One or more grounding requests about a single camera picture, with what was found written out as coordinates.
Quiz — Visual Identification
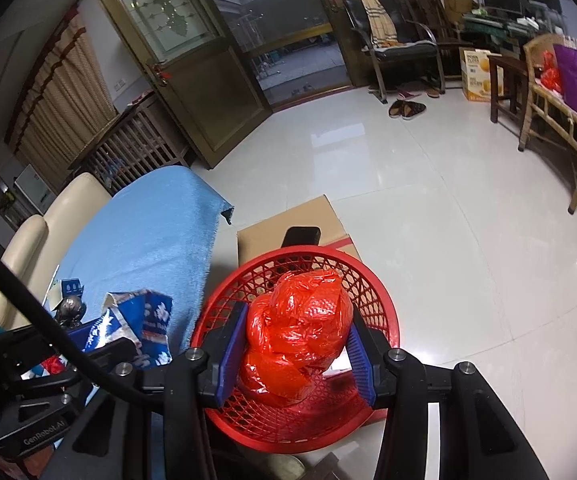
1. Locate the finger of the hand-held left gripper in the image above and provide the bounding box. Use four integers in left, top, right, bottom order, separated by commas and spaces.
11, 364, 80, 397
86, 337, 139, 368

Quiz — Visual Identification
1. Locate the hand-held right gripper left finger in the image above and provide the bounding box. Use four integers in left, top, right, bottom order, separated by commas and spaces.
43, 304, 248, 480

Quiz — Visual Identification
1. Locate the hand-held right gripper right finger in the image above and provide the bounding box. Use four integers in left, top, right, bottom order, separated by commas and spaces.
347, 321, 552, 480

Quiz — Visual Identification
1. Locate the red snack wrapper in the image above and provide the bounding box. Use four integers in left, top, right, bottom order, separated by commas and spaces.
33, 355, 67, 376

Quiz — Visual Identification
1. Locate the blue white snack packet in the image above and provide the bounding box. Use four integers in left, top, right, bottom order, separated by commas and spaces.
83, 287, 174, 371

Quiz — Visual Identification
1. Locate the black plastic bag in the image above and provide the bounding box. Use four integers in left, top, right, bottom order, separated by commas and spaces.
53, 296, 87, 326

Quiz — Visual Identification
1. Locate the red plastic mesh basket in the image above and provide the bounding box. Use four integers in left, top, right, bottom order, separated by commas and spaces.
190, 246, 400, 455

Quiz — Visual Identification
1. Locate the cream leather chair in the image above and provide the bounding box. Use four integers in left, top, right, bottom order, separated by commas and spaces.
0, 215, 52, 333
43, 172, 114, 261

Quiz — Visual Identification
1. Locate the black rectangular object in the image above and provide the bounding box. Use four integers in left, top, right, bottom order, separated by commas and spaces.
281, 226, 322, 249

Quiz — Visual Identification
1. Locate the brown cardboard box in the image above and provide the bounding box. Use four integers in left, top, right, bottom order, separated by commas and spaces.
236, 194, 389, 428

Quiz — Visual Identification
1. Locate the white appliance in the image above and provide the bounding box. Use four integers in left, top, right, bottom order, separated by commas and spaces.
16, 164, 56, 216

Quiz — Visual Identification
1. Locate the wooden slatted crib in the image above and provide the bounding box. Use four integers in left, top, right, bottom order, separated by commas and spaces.
76, 91, 192, 196

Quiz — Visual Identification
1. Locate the beige striped curtain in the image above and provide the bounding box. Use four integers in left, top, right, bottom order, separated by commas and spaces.
6, 7, 119, 191

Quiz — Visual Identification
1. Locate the orange print carton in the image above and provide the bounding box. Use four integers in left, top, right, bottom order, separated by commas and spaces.
461, 47, 504, 103

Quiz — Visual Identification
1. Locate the rattan armchair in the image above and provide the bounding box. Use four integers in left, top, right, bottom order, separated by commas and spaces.
519, 35, 577, 214

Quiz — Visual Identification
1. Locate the black metal armchair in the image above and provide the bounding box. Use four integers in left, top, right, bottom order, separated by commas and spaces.
399, 0, 472, 81
343, 0, 447, 103

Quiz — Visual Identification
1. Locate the dark wooden stool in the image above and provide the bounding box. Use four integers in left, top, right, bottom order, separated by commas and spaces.
489, 52, 529, 124

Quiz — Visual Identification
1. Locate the small red plastic bag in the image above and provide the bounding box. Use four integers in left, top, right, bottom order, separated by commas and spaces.
540, 50, 564, 94

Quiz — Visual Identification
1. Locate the beige striped scarf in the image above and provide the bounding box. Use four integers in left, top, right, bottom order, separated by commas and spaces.
359, 0, 399, 48

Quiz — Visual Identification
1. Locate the green glass desk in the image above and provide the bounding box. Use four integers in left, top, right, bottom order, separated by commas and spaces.
461, 10, 569, 47

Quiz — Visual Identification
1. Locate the black cable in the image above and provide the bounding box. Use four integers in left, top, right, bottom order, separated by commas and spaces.
0, 232, 144, 403

